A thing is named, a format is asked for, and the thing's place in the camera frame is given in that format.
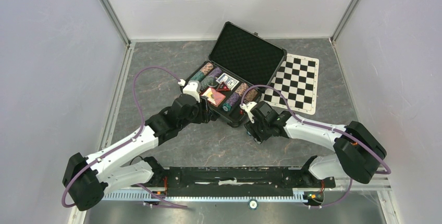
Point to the black poker case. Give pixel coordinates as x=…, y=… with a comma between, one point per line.
x=245, y=56

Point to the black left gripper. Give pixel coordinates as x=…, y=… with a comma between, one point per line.
x=204, y=114

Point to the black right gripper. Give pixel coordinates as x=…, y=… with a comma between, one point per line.
x=252, y=128

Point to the green yellow blue chip stack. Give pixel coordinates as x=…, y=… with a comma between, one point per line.
x=204, y=83

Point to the black red all-in triangle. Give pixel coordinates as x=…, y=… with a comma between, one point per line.
x=223, y=87

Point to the clear dealer button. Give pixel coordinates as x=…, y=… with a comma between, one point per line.
x=213, y=83

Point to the teal poker chip stack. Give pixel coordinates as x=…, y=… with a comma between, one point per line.
x=198, y=76

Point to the pink poker chip stack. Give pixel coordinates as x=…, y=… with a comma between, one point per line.
x=206, y=68

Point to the orange blue poker chip stack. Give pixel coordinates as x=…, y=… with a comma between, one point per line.
x=241, y=89

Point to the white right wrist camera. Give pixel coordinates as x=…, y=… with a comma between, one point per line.
x=247, y=109

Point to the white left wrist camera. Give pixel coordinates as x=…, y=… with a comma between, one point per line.
x=191, y=88

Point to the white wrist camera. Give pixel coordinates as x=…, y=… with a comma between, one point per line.
x=191, y=88
x=247, y=109

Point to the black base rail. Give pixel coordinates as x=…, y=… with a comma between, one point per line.
x=235, y=181

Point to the black white chessboard mat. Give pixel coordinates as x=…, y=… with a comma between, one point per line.
x=297, y=79

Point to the red playing card deck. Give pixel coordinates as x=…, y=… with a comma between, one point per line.
x=214, y=97

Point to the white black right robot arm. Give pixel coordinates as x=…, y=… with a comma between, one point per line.
x=357, y=154

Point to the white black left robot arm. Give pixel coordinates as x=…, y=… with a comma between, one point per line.
x=88, y=178

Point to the blue playing card deck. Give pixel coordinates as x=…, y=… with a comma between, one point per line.
x=230, y=81

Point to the purple poker chip stack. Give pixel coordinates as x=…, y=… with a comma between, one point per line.
x=215, y=73

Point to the brown poker chip stack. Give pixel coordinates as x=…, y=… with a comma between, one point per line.
x=250, y=96

